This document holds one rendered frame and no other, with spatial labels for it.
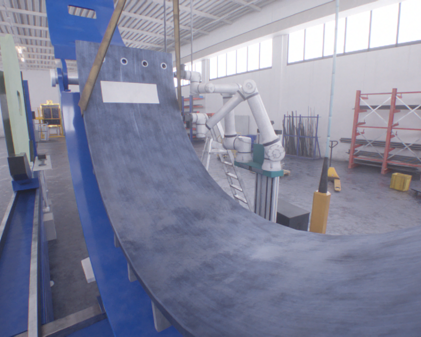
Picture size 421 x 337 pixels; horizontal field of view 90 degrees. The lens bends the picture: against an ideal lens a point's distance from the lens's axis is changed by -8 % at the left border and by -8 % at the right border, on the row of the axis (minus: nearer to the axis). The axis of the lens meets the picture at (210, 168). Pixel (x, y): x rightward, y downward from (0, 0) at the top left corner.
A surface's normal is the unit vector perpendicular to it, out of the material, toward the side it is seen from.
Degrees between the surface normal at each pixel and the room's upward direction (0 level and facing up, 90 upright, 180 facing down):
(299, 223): 90
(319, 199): 90
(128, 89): 75
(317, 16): 90
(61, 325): 0
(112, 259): 28
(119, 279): 20
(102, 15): 64
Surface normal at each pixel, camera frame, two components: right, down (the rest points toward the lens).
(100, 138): 0.47, -0.42
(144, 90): 0.56, -0.08
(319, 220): -0.80, 0.13
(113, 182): 0.33, -0.70
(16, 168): 0.60, 0.16
